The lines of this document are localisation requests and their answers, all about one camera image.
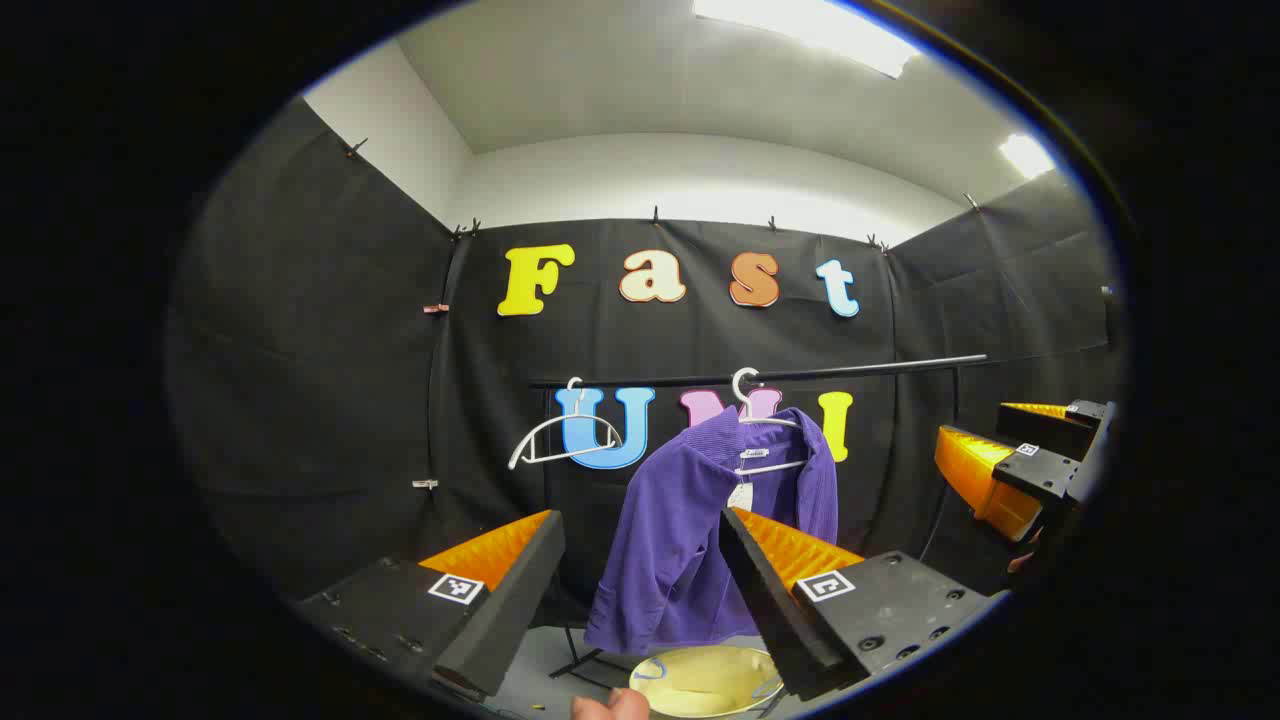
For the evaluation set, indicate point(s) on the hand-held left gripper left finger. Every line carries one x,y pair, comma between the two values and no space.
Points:
510,610

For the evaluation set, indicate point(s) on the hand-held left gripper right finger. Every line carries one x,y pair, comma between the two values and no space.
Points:
775,620

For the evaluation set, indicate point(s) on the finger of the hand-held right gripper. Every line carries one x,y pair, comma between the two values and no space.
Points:
1040,425
975,475

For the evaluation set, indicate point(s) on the cream round laundry hamper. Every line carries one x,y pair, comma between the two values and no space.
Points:
700,685

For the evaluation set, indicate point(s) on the purple ribbed knit garment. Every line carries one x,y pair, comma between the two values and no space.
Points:
670,540

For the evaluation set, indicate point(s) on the black clothes rack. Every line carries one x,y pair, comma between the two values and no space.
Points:
860,369

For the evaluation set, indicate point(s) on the white plastic clothes hanger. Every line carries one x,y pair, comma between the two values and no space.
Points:
560,425
745,390

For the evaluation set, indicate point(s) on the small ceiling light panel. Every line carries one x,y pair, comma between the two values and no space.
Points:
1027,155

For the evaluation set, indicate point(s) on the row of black binder clips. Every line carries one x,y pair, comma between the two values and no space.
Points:
655,214

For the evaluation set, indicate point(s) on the long ceiling light panel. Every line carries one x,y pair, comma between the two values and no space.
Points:
810,30

